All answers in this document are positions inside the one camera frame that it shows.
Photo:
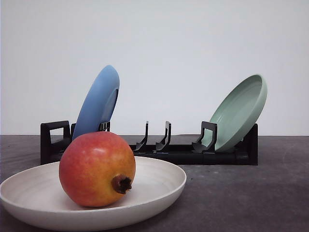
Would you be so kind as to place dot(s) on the red yellow pomegranate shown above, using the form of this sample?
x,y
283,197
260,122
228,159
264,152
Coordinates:
x,y
97,168

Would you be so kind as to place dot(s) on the white plate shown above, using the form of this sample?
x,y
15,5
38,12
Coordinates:
x,y
35,197

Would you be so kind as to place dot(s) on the blue plate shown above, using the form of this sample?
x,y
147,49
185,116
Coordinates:
x,y
99,102

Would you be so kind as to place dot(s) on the green plate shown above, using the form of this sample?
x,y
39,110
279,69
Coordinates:
x,y
238,113

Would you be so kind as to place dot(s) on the black plate rack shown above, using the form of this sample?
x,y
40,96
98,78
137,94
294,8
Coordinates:
x,y
56,133

